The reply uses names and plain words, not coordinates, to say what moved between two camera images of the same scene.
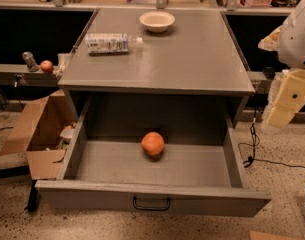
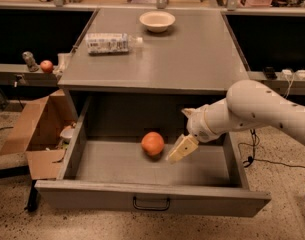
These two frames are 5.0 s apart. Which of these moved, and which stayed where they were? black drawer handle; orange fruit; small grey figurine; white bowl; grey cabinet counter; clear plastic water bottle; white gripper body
Moved: white gripper body
Stayed: small grey figurine; white bowl; clear plastic water bottle; orange fruit; grey cabinet counter; black drawer handle
